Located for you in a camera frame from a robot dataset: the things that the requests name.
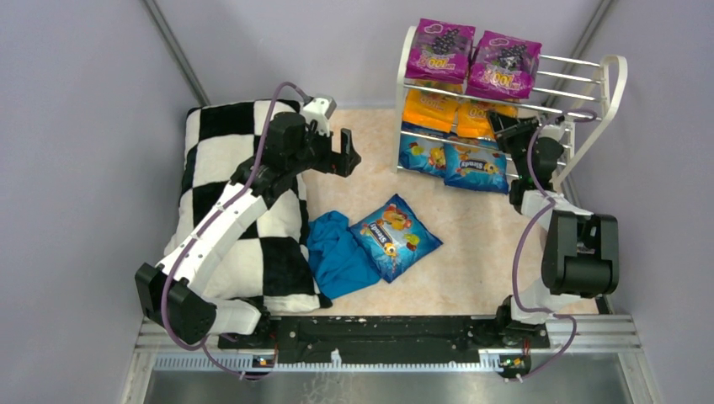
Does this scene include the orange candy bag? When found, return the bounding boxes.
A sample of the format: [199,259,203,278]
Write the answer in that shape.
[402,89,460,133]
[456,100,518,140]

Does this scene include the purple candy bag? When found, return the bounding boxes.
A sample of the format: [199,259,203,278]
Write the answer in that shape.
[466,30,542,100]
[405,19,476,84]

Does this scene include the blue candy bag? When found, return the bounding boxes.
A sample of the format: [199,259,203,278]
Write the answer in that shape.
[398,122,449,178]
[349,194,443,283]
[443,136,509,194]

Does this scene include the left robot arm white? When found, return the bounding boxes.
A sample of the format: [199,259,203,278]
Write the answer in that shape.
[135,113,361,351]

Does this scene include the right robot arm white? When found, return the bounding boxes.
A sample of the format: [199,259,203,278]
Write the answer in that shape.
[487,112,620,338]

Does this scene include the blue candy bag on shelf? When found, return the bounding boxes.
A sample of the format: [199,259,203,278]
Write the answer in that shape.
[443,136,509,194]

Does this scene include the blue cloth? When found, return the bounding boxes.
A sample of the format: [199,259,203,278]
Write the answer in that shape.
[306,210,380,300]

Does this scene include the black white checkered pillow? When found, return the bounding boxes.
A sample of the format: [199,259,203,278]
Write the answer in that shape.
[164,100,333,314]

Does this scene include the white metal wire shelf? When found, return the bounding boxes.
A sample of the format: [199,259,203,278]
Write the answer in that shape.
[395,26,628,200]

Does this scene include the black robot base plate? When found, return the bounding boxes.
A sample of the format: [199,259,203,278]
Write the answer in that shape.
[218,316,550,364]

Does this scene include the aluminium frame rail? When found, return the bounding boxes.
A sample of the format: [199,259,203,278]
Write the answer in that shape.
[121,314,658,403]

